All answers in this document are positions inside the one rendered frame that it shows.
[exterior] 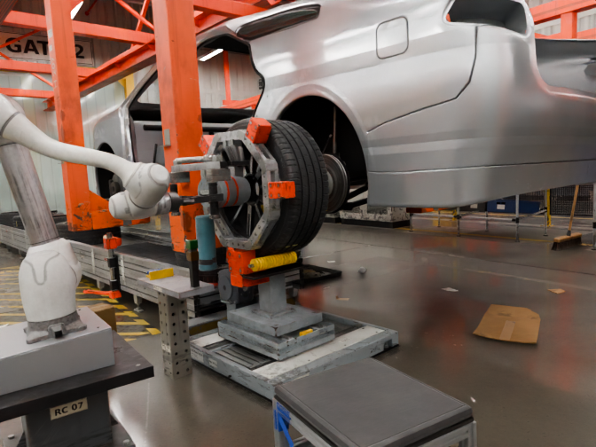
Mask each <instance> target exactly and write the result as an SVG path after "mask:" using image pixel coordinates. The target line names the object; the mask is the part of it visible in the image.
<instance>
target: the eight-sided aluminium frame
mask: <svg viewBox="0 0 596 447"><path fill-rule="evenodd" d="M246 132H247V130H246V129H238V130H234V131H229V132H224V133H217V134H215V136H214V137H213V141H212V143H211V145H210V147H209V149H208V153H207V154H214V153H218V154H219V155H222V154H221V150H222V148H223V140H226V141H230V139H234V140H242V141H243V143H244V144H245V146H246V147H247V149H248V151H249V152H251V154H252V155H253V157H254V158H255V160H256V161H257V163H258V164H259V166H260V167H261V170H262V185H263V215H262V217H261V219H260V221H259V222H258V224H257V226H256V227H255V229H254V231H253V233H252V234H251V236H250V238H249V239H244V238H237V237H234V236H233V234H232V233H231V230H230V229H229V227H228V225H227V224H226V222H225V221H224V219H223V217H222V216H221V214H220V212H219V215H220V216H221V218H219V219H214V224H215V232H216V236H217V237H218V238H219V240H220V243H221V244H222V245H223V247H226V246H228V247H233V248H239V249H245V250H255V249H259V248H261V247H262V245H263V243H264V241H265V240H266V239H267V237H268V236H269V234H270V232H271V230H272V228H273V227H274V225H275V223H276V222H277V221H278V219H279V217H280V210H281V208H280V205H279V199H269V186H268V183H269V182H278V164H277V162H276V160H275V159H274V158H273V157H272V155H271V154H270V152H269V151H268V150H267V148H266V147H265V145H264V144H253V143H252V142H251V141H250V140H249V139H248V138H247V137H246ZM200 175H201V179H203V178H206V170H201V171H200ZM203 210H204V215H210V207H209V208H205V207H203Z"/></svg>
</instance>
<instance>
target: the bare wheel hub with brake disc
mask: <svg viewBox="0 0 596 447"><path fill-rule="evenodd" d="M322 155H323V158H324V160H325V161H324V162H325V165H326V169H327V175H328V182H329V186H328V187H329V193H328V194H329V200H328V205H327V206H328V207H327V211H326V213H330V212H334V211H335V210H337V209H338V208H339V207H340V206H341V205H342V203H343V201H344V200H345V198H346V195H347V190H348V179H347V175H346V171H345V169H344V167H343V166H342V164H341V162H340V161H339V160H338V159H337V158H335V157H334V156H332V155H330V154H322Z"/></svg>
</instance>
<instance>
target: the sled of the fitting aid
mask: <svg viewBox="0 0 596 447"><path fill-rule="evenodd" d="M217 327H218V336H221V337H223V338H225V339H227V340H229V341H233V342H236V343H238V344H239V345H242V346H244V347H247V348H249V349H252V350H254V351H257V352H259V353H261V354H264V355H265V356H268V357H271V358H274V359H276V360H278V361H280V360H282V359H285V358H287V357H290V356H293V355H295V354H298V353H301V352H303V351H305V350H307V349H311V348H314V347H316V346H318V345H320V344H323V343H325V342H328V341H331V340H333V339H335V335H334V324H332V323H328V322H325V321H320V322H317V323H316V324H313V325H308V326H305V327H303V328H300V329H298V330H295V331H292V332H290V333H285V334H283V335H280V336H278V337H274V336H272V335H269V334H267V333H263V332H260V331H257V330H255V329H252V328H250V327H247V326H244V325H241V324H238V323H235V322H232V321H230V320H228V319H225V320H221V321H218V322H217Z"/></svg>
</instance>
